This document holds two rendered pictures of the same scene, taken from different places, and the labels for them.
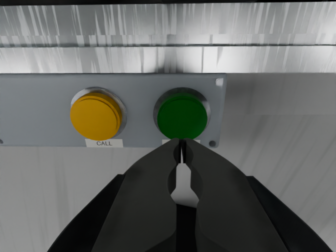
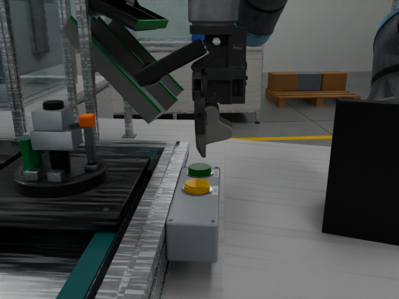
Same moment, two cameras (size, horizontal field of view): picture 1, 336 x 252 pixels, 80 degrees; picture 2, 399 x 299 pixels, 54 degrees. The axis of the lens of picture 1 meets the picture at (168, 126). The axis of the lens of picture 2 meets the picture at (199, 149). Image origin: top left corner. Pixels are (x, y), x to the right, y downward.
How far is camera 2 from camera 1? 0.64 m
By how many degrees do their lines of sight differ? 77
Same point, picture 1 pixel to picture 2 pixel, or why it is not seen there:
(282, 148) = (249, 190)
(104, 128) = (201, 181)
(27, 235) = not seen: outside the picture
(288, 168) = (266, 187)
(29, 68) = (167, 202)
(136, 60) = (171, 180)
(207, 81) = (184, 168)
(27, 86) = (177, 204)
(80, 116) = (194, 185)
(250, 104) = not seen: hidden behind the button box
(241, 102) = not seen: hidden behind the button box
